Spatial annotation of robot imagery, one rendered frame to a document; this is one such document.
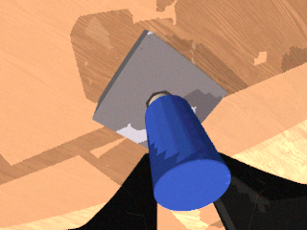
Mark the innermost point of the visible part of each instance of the grey square block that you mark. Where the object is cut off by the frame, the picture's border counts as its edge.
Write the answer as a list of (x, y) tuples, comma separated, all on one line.
[(153, 67)]

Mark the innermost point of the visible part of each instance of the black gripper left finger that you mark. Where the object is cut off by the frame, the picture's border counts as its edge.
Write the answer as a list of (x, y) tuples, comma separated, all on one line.
[(133, 207)]

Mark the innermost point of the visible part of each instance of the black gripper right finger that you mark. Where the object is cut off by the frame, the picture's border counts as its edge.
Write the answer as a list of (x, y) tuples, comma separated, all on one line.
[(258, 200)]

